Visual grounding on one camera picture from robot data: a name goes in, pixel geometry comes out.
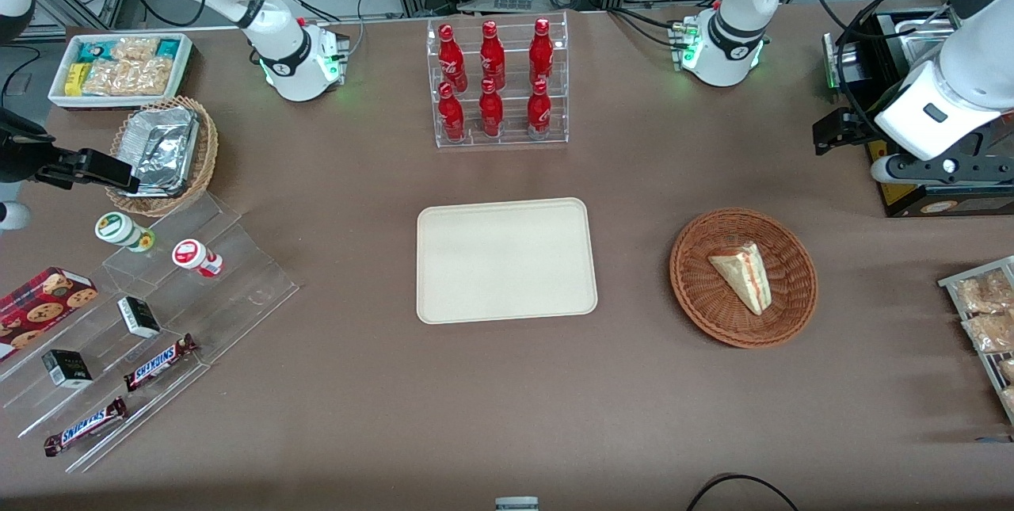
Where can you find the clear acrylic bottle rack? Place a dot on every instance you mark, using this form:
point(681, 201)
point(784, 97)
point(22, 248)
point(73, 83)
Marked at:
point(511, 143)

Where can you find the green lid yogurt cup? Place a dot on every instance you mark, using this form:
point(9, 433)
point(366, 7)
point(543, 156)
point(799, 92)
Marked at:
point(119, 229)

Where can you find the steel warmer pan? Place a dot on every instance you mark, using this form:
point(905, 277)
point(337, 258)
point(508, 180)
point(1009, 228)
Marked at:
point(911, 34)

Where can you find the triangular sandwich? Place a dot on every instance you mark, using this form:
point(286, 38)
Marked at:
point(745, 277)

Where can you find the red cola bottle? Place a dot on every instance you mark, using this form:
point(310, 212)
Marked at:
point(492, 59)
point(491, 113)
point(451, 59)
point(539, 111)
point(451, 116)
point(541, 55)

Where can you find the black food warmer machine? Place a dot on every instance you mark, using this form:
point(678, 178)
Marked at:
point(919, 200)

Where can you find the teal snack packet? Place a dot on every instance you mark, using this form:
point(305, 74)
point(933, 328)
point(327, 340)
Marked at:
point(168, 48)
point(93, 51)

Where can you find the red lid yogurt cup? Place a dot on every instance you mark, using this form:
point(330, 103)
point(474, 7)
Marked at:
point(192, 255)

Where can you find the yellow snack packet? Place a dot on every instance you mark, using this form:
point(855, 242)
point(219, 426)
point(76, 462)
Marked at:
point(75, 79)

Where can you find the light wicker basket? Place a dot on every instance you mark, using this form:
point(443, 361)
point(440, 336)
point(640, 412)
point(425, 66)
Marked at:
point(207, 146)

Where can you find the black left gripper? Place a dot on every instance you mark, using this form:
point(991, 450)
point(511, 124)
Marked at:
point(857, 120)

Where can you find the Snickers chocolate bar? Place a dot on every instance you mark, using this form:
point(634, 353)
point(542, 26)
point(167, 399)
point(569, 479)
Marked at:
point(83, 427)
point(158, 363)

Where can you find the beige plastic tray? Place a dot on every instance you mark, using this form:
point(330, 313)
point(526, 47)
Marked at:
point(507, 261)

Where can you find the large clear cracker bag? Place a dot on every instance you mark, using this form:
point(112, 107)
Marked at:
point(127, 77)

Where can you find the grey box at table edge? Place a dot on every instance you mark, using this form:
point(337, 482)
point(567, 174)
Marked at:
point(516, 505)

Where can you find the small clear cracker bag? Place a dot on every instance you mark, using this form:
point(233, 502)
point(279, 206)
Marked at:
point(136, 47)

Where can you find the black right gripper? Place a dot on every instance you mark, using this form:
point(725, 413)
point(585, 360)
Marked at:
point(17, 153)

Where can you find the small black box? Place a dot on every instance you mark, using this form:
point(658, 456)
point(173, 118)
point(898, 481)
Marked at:
point(139, 317)
point(67, 368)

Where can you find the aluminium foil container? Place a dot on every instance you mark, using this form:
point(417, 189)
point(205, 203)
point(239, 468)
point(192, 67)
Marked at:
point(162, 146)

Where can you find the white rectangular snack bin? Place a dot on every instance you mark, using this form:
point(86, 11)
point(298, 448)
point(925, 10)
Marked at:
point(59, 91)

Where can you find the clear acrylic step display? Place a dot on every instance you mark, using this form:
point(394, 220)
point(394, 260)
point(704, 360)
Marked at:
point(238, 289)

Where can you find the red cookie box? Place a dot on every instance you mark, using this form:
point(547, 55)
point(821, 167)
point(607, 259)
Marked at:
point(40, 305)

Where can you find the clear bagged fried snack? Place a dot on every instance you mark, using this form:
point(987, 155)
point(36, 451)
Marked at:
point(1008, 370)
point(990, 333)
point(986, 293)

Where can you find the brown wicker basket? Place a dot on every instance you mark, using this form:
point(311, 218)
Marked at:
point(705, 289)

